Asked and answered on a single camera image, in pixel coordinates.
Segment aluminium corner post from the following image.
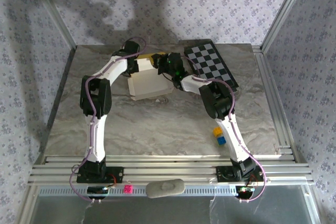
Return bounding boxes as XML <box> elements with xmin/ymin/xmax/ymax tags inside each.
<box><xmin>26</xmin><ymin>0</ymin><xmax>77</xmax><ymax>50</ymax></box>
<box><xmin>261</xmin><ymin>0</ymin><xmax>312</xmax><ymax>51</ymax></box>

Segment black white chessboard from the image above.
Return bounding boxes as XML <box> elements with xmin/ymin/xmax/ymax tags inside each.
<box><xmin>183</xmin><ymin>39</ymin><xmax>239</xmax><ymax>93</ymax></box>

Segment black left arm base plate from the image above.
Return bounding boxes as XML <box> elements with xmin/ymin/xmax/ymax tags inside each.
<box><xmin>76</xmin><ymin>166</ymin><xmax>124</xmax><ymax>184</ymax></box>

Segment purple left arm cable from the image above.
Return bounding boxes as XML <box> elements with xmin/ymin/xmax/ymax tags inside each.
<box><xmin>68</xmin><ymin>37</ymin><xmax>147</xmax><ymax>204</ymax></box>

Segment yellow white paper box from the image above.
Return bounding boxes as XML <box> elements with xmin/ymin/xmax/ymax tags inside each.
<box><xmin>128</xmin><ymin>50</ymin><xmax>174</xmax><ymax>101</ymax></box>

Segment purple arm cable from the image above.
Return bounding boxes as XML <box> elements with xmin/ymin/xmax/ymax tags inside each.
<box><xmin>68</xmin><ymin>37</ymin><xmax>147</xmax><ymax>204</ymax></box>
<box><xmin>185</xmin><ymin>57</ymin><xmax>266</xmax><ymax>204</ymax></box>

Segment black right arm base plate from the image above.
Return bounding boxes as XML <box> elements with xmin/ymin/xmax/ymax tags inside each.
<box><xmin>216</xmin><ymin>165</ymin><xmax>264</xmax><ymax>183</ymax></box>

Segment grey slotted cable duct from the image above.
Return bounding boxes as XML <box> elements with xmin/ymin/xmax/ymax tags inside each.
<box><xmin>38</xmin><ymin>185</ymin><xmax>238</xmax><ymax>197</ymax></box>

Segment aluminium side rail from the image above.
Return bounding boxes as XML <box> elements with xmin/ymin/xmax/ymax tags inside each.
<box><xmin>38</xmin><ymin>45</ymin><xmax>77</xmax><ymax>156</ymax></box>
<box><xmin>251</xmin><ymin>45</ymin><xmax>300</xmax><ymax>163</ymax></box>

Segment aluminium profile mounting rails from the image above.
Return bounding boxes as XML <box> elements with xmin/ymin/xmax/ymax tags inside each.
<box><xmin>28</xmin><ymin>154</ymin><xmax>315</xmax><ymax>185</ymax></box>

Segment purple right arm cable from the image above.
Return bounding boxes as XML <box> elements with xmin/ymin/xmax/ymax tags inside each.
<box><xmin>185</xmin><ymin>57</ymin><xmax>266</xmax><ymax>204</ymax></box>

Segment grey oval stone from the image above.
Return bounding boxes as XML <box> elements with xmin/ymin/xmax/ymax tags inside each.
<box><xmin>145</xmin><ymin>178</ymin><xmax>185</xmax><ymax>199</ymax></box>

